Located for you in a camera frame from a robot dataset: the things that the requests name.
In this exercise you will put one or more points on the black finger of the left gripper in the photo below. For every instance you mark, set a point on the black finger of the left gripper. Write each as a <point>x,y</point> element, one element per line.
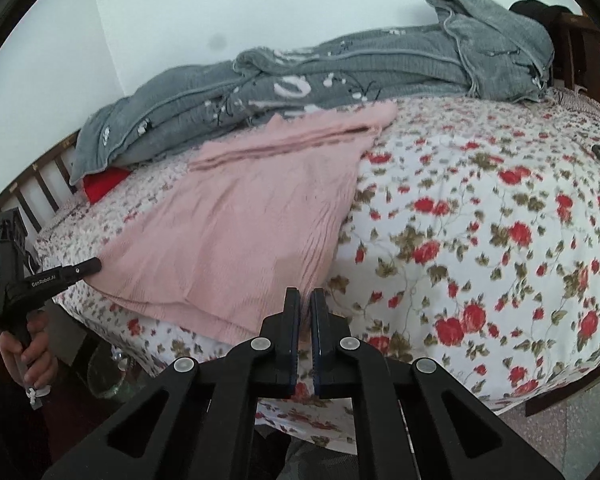
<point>72,274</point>

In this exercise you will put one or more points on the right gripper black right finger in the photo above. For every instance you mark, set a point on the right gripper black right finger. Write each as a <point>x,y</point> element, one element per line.
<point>413,420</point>

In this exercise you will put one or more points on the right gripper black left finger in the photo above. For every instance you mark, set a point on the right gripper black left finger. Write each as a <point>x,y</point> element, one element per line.
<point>195,420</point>

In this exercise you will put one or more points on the pink knit sweater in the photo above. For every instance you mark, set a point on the pink knit sweater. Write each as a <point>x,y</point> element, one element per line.
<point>252,216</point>

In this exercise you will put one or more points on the black clothing on footboard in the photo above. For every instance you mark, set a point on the black clothing on footboard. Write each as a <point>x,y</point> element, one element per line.
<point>539,11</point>

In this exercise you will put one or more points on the person's left hand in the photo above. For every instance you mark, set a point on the person's left hand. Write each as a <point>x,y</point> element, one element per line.
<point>34,366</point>

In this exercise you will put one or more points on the red pillow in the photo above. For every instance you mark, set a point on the red pillow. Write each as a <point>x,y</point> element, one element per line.
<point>97,186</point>

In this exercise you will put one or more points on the dark wooden bed headboard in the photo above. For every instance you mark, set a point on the dark wooden bed headboard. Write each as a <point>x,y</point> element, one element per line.
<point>42,187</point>

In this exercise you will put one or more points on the grey floral quilt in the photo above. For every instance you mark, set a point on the grey floral quilt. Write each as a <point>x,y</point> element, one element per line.
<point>476,48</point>

